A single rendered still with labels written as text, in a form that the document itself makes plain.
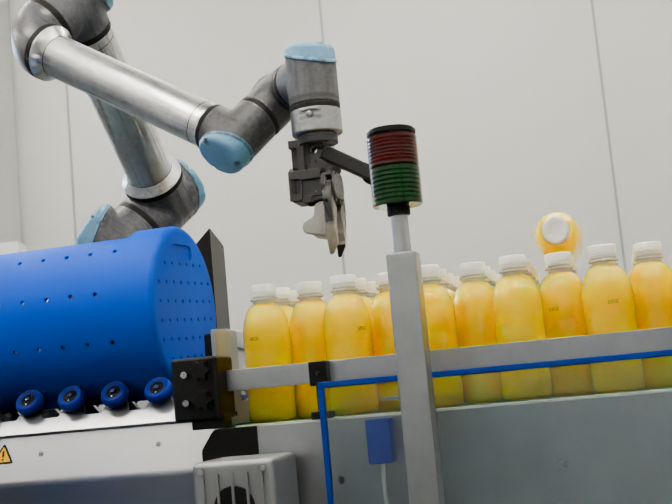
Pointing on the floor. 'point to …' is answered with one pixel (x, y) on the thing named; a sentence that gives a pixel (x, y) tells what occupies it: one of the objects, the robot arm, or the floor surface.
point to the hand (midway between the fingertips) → (339, 247)
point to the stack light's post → (415, 378)
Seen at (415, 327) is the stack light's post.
